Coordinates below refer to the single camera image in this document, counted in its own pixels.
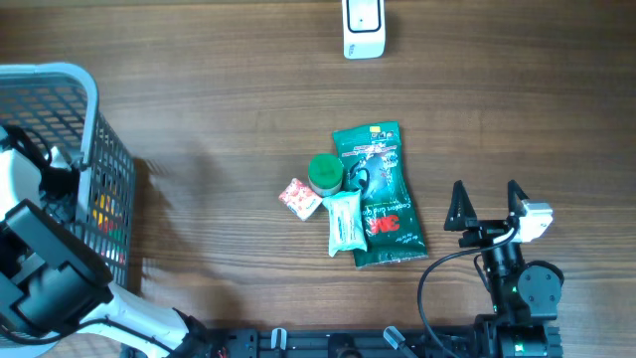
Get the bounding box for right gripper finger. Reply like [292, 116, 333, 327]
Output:
[443, 180, 478, 232]
[508, 180, 529, 216]

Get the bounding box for green 3M gloves package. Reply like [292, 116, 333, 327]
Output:
[333, 121, 428, 269]

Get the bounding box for mint green tissue pack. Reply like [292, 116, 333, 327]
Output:
[322, 190, 368, 258]

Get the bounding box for green lid jar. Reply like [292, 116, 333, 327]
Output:
[308, 153, 344, 197]

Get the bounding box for small red snack box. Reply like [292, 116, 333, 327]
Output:
[278, 178, 323, 221]

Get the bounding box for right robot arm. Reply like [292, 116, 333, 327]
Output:
[444, 180, 564, 358]

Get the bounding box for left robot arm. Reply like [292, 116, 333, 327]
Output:
[1, 125, 213, 357]

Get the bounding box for white barcode scanner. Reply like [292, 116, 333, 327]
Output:
[341, 0, 387, 60]

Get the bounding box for grey plastic mesh basket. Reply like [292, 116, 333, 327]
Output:
[0, 62, 137, 358]

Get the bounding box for right camera black cable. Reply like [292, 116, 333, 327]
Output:
[416, 226, 521, 358]

